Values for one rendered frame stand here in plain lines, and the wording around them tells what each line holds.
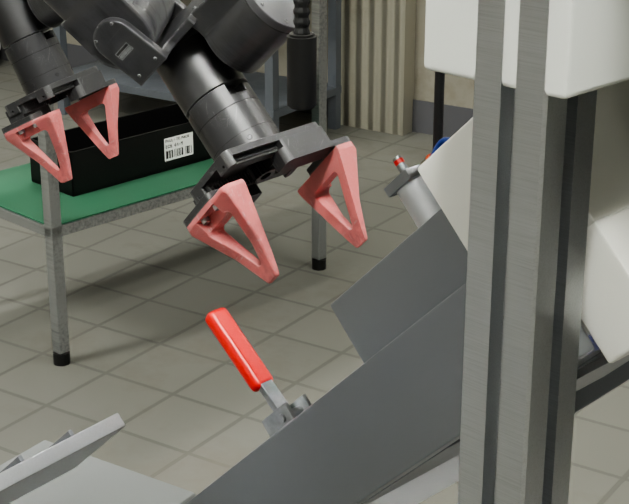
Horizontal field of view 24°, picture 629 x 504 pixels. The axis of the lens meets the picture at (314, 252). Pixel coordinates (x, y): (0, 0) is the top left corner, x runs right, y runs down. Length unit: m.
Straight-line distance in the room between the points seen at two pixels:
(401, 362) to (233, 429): 2.39
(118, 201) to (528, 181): 2.90
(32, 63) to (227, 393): 1.84
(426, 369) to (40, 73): 0.89
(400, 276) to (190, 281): 3.14
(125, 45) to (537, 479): 0.56
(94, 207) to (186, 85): 2.33
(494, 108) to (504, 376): 0.13
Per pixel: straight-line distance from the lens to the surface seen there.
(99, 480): 1.77
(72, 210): 3.47
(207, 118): 1.14
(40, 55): 1.59
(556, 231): 0.66
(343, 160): 1.16
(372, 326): 0.85
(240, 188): 1.09
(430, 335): 0.76
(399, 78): 5.25
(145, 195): 3.55
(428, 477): 1.57
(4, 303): 3.88
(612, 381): 1.58
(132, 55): 1.14
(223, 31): 1.13
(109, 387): 3.38
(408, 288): 0.82
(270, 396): 0.93
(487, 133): 0.65
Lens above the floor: 1.47
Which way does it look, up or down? 21 degrees down
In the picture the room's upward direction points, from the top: straight up
